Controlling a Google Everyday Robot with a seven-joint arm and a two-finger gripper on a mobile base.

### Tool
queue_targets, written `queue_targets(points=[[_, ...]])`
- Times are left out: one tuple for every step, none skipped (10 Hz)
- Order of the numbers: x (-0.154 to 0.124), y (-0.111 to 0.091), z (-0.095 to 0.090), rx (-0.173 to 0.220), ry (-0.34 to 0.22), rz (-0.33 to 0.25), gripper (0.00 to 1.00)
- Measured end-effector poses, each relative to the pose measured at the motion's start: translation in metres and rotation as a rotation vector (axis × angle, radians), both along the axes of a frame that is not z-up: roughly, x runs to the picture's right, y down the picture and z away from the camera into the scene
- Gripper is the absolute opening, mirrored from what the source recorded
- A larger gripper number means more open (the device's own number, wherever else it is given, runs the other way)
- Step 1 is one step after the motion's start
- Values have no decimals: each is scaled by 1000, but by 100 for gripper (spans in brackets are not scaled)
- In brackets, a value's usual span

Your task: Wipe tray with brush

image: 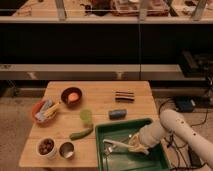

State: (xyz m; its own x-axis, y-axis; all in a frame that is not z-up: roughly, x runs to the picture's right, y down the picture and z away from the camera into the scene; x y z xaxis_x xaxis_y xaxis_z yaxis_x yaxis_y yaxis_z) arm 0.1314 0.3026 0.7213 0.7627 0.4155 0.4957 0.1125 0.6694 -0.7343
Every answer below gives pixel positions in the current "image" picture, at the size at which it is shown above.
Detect cloth-covered white gripper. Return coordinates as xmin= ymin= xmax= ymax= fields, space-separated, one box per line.
xmin=128 ymin=121 xmax=167 ymax=155

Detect white and green brush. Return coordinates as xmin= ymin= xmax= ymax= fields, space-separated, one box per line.
xmin=103 ymin=139 xmax=131 ymax=151

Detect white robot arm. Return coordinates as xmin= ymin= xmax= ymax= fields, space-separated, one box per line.
xmin=128 ymin=109 xmax=213 ymax=169

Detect green plastic tray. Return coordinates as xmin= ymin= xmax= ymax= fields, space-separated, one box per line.
xmin=95 ymin=118 xmax=170 ymax=171

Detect blue sponge block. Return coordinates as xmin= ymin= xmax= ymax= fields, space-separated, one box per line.
xmin=108 ymin=109 xmax=127 ymax=120

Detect dark striped eraser block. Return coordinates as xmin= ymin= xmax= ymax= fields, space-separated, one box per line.
xmin=115 ymin=92 xmax=135 ymax=102

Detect green plastic cup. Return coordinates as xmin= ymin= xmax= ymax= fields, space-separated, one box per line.
xmin=80 ymin=109 xmax=93 ymax=126

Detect green cucumber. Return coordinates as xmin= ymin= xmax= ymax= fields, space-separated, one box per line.
xmin=69 ymin=125 xmax=93 ymax=141

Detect black power adapter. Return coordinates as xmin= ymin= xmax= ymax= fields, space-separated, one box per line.
xmin=175 ymin=97 xmax=195 ymax=113

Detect small metal cup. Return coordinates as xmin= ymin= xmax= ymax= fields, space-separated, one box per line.
xmin=59 ymin=142 xmax=74 ymax=159

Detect wooden table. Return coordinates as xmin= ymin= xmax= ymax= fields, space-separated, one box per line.
xmin=19 ymin=81 xmax=158 ymax=171

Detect orange egg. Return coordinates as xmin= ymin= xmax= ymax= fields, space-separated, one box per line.
xmin=68 ymin=92 xmax=79 ymax=102

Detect dark brown bowl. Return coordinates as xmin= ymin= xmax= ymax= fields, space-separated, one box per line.
xmin=61 ymin=87 xmax=82 ymax=107

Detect yellow corn cob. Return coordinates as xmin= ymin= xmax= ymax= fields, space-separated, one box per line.
xmin=43 ymin=102 xmax=61 ymax=118

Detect orange basket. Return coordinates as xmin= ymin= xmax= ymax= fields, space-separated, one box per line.
xmin=31 ymin=100 xmax=56 ymax=126

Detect blue white packet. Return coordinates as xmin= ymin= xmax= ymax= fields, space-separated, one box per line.
xmin=35 ymin=100 xmax=53 ymax=122

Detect black floor cables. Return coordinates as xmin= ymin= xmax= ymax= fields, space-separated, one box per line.
xmin=157 ymin=97 xmax=213 ymax=171

